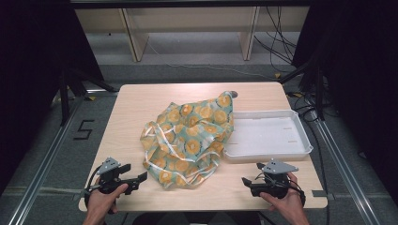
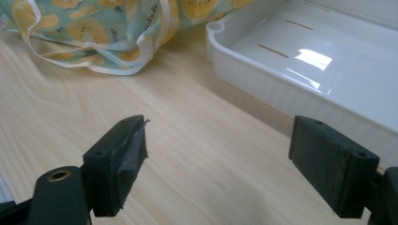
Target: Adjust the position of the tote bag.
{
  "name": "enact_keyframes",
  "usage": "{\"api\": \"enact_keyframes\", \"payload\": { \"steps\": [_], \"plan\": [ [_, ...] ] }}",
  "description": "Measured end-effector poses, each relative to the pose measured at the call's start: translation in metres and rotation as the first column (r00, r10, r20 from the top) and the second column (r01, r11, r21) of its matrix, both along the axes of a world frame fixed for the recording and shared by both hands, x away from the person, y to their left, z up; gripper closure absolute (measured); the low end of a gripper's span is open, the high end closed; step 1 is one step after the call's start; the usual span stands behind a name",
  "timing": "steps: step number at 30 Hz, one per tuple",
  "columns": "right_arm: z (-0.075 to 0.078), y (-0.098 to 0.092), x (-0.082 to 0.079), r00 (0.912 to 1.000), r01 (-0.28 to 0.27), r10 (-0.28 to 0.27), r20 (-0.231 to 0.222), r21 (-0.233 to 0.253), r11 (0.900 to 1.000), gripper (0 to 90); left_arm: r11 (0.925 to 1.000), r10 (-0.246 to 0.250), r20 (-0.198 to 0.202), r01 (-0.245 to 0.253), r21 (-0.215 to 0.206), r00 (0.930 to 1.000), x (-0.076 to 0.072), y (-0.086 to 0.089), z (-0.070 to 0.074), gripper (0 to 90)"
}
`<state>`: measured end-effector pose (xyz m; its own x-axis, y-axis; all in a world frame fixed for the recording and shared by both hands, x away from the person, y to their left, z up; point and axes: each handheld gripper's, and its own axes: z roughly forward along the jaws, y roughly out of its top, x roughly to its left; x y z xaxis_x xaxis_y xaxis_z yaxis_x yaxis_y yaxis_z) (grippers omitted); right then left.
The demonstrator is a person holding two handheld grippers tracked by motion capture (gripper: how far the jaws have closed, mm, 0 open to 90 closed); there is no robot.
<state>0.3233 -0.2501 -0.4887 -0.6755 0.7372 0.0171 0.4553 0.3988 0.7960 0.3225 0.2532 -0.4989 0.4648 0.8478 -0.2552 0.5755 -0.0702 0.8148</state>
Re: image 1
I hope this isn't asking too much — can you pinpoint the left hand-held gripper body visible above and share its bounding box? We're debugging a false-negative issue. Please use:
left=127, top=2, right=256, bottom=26
left=97, top=157, right=141, bottom=196

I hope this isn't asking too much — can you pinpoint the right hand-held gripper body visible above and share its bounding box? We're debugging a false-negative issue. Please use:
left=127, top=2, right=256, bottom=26
left=250, top=157, right=300, bottom=200

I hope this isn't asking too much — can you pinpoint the white plastic tray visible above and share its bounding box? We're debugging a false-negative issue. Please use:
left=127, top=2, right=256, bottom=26
left=222, top=109, right=314, bottom=164

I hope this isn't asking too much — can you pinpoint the green yellow patterned cloth bag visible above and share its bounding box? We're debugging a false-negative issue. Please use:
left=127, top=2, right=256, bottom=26
left=139, top=90, right=236, bottom=190

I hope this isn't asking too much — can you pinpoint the person's right hand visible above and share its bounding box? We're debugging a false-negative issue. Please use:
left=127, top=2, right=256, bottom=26
left=259, top=172, right=307, bottom=219

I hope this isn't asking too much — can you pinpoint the person's left hand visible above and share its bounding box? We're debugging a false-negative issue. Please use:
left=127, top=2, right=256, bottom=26
left=84, top=182, right=130, bottom=218

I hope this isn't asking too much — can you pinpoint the black metal stand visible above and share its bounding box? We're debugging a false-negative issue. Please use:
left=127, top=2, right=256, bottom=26
left=58, top=66, right=119, bottom=127
left=279, top=52, right=327, bottom=122

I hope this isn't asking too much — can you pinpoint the dark curtain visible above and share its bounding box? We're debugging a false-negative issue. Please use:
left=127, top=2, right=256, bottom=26
left=291, top=0, right=398, bottom=201
left=0, top=0, right=105, bottom=196

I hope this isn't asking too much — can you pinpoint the light wooden shelf unit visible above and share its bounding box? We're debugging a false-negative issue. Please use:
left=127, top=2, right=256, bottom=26
left=74, top=6, right=312, bottom=63

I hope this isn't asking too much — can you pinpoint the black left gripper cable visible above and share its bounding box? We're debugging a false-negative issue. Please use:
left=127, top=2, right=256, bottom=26
left=83, top=167, right=104, bottom=204

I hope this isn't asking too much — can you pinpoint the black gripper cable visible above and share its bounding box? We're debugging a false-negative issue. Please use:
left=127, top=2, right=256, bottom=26
left=83, top=167, right=104, bottom=204
left=289, top=179, right=307, bottom=207

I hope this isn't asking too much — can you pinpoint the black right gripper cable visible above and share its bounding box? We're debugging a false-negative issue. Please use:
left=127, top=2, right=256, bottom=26
left=289, top=179, right=307, bottom=207

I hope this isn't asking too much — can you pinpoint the black floor cable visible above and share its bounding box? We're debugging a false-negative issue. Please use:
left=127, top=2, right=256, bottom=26
left=289, top=90, right=332, bottom=225

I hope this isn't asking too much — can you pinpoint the aluminium floor rail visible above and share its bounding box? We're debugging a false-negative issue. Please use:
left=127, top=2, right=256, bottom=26
left=312, top=117, right=382, bottom=225
left=7, top=93, right=86, bottom=225

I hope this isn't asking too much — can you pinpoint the thin white cable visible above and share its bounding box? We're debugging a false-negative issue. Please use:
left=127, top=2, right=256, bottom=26
left=145, top=39, right=277, bottom=80

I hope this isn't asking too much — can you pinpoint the bundle of black cables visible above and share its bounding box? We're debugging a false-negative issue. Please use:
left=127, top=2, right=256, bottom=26
left=253, top=6, right=302, bottom=73

